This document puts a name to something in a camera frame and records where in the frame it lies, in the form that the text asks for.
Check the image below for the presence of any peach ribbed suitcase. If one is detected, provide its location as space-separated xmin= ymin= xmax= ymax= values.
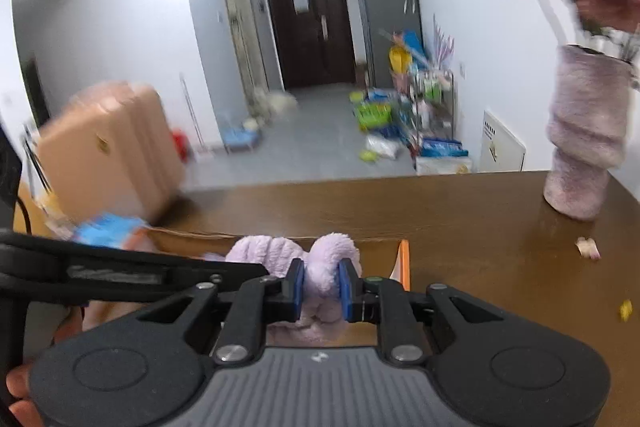
xmin=36 ymin=81 xmax=184 ymax=223

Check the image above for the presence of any dark brown entrance door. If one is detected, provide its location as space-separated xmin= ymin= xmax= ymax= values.
xmin=268 ymin=0 xmax=356 ymax=90

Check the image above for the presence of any pink textured vase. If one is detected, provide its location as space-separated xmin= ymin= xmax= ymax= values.
xmin=544 ymin=44 xmax=634 ymax=221

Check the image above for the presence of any fallen rose petal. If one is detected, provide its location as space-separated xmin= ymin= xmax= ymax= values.
xmin=575 ymin=237 xmax=601 ymax=261

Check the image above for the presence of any person's left hand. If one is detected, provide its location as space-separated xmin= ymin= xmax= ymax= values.
xmin=6 ymin=363 xmax=43 ymax=427

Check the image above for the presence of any cluttered metal rack cart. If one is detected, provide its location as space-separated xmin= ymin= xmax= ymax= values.
xmin=378 ymin=26 xmax=473 ymax=176

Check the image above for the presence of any red cardboard box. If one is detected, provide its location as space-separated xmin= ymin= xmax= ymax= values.
xmin=125 ymin=227 xmax=410 ymax=347

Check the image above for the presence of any blue tissue pack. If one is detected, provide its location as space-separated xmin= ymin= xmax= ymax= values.
xmin=72 ymin=213 xmax=146 ymax=249

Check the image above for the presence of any white board against wall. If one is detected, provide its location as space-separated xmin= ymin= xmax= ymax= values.
xmin=478 ymin=110 xmax=526 ymax=172

